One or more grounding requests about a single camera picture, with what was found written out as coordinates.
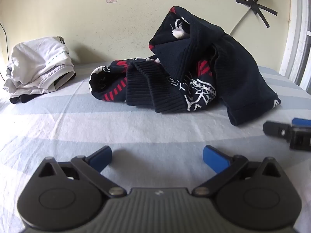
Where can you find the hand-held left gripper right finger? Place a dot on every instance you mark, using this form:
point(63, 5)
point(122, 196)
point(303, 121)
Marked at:
point(215, 160)

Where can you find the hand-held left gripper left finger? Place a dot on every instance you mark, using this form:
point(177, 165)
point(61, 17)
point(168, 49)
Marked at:
point(102, 159)

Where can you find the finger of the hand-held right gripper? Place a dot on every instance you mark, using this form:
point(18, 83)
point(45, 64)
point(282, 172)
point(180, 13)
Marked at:
point(274, 129)
point(301, 121)

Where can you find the navy patterned knit sweater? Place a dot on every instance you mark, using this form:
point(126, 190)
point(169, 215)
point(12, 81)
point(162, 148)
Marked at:
point(184, 72)

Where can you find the white folded clothes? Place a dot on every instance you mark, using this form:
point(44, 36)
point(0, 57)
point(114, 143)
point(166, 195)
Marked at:
point(36, 63)

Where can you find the striped bed sheet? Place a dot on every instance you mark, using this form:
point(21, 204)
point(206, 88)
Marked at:
point(145, 131)

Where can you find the black tape cross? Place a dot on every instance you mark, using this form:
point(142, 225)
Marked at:
point(255, 6)

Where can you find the white window frame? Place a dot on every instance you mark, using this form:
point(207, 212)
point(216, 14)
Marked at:
point(295, 41)

